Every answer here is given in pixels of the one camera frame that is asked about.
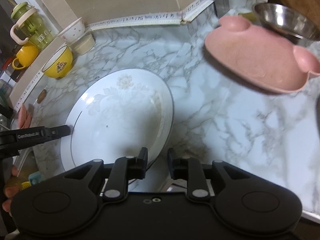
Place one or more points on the yellow mug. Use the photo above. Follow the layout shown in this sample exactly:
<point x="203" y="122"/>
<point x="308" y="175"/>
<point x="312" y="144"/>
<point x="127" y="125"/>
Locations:
<point x="25" y="56"/>

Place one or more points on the cream ceramic bowl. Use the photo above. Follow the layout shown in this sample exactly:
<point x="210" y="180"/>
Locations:
<point x="85" y="44"/>

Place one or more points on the green juicer cup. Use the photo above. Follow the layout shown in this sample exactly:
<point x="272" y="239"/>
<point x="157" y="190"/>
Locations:
<point x="29" y="27"/>

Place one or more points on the person's hand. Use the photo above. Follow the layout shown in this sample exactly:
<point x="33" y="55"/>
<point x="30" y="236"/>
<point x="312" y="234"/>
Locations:
<point x="11" y="188"/>

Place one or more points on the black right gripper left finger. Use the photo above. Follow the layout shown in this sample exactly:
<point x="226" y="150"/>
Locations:
<point x="121" y="172"/>

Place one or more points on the white dotted bowl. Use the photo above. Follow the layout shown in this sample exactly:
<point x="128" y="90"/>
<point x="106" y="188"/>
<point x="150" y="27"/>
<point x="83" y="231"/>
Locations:
<point x="73" y="31"/>

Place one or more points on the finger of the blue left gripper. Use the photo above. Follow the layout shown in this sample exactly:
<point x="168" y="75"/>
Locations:
<point x="57" y="132"/>

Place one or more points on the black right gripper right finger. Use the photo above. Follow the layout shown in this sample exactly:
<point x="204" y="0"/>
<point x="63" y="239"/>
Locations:
<point x="190" y="170"/>

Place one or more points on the yellow enamel bowl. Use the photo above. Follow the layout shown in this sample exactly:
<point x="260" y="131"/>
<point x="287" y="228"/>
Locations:
<point x="59" y="64"/>

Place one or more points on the small pink bowls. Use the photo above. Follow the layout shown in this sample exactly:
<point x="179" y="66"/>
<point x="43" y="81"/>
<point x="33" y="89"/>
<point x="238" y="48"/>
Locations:
<point x="24" y="118"/>

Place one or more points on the stainless steel bowl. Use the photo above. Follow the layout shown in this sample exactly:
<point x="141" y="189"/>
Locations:
<point x="287" y="22"/>

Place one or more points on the large white floral plate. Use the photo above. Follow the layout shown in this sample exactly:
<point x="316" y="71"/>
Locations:
<point x="117" y="116"/>

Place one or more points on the pink bear-shaped plate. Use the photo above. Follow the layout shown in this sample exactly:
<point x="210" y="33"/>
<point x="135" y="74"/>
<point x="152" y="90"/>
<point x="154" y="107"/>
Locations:
<point x="260" y="56"/>

